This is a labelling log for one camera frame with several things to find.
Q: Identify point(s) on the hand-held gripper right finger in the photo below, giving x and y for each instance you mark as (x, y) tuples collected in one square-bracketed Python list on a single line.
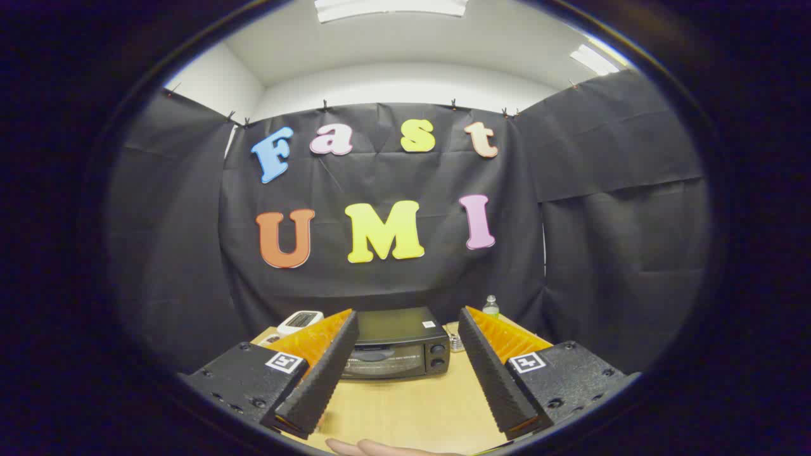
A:
[(491, 373)]

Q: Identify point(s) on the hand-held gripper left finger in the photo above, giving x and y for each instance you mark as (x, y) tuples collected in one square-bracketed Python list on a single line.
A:
[(323, 373)]

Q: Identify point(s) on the black toaster oven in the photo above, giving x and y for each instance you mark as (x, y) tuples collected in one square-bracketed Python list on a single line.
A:
[(399, 326)]

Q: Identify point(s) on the white pop-up toaster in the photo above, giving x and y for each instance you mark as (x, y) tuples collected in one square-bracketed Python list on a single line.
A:
[(299, 321)]

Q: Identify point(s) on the ribbed clear glass cup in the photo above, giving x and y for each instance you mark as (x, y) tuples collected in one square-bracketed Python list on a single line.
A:
[(455, 342)]

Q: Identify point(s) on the green label drink bottle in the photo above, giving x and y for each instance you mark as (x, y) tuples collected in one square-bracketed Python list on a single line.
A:
[(491, 308)]

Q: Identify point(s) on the ceiling light panel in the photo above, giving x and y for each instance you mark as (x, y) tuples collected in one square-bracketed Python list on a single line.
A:
[(594, 60), (389, 7)]

